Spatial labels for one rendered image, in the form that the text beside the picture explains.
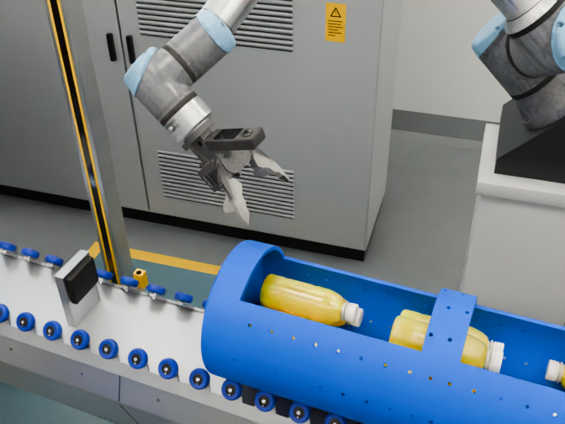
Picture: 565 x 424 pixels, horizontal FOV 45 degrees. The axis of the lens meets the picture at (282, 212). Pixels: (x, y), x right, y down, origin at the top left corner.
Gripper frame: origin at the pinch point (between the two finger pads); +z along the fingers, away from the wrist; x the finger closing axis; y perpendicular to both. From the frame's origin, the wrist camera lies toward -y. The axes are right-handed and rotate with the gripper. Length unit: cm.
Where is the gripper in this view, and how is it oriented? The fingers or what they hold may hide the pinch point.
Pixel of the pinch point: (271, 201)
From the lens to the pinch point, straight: 133.9
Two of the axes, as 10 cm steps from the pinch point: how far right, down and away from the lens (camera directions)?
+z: 6.7, 7.3, 1.4
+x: -5.1, 5.9, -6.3
